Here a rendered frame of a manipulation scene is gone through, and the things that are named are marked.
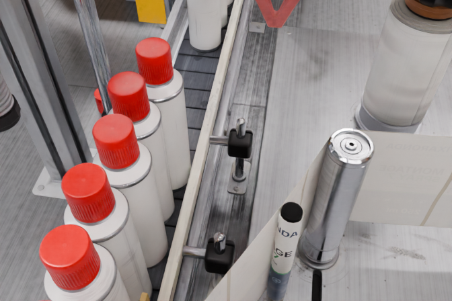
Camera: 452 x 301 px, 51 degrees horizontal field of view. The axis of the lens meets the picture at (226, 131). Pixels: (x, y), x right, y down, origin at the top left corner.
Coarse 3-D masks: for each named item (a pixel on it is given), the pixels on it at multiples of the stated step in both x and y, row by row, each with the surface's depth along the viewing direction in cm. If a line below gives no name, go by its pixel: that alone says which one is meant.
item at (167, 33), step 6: (180, 0) 71; (174, 6) 70; (180, 6) 70; (174, 12) 69; (180, 12) 70; (168, 18) 68; (174, 18) 68; (168, 24) 67; (174, 24) 67; (168, 30) 66; (174, 30) 68; (162, 36) 65; (168, 36) 65; (168, 42) 65
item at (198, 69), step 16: (224, 32) 79; (192, 48) 76; (176, 64) 74; (192, 64) 74; (208, 64) 74; (192, 80) 71; (208, 80) 71; (192, 96) 69; (208, 96) 69; (192, 112) 67; (192, 128) 65; (192, 144) 63; (192, 160) 61; (176, 192) 58; (176, 208) 56; (176, 224) 55; (160, 272) 51
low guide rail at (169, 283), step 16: (240, 0) 79; (224, 48) 71; (224, 64) 68; (224, 80) 68; (208, 112) 62; (208, 128) 60; (208, 144) 59; (192, 176) 55; (192, 192) 54; (192, 208) 53; (176, 240) 50; (176, 256) 48; (176, 272) 48; (160, 288) 46
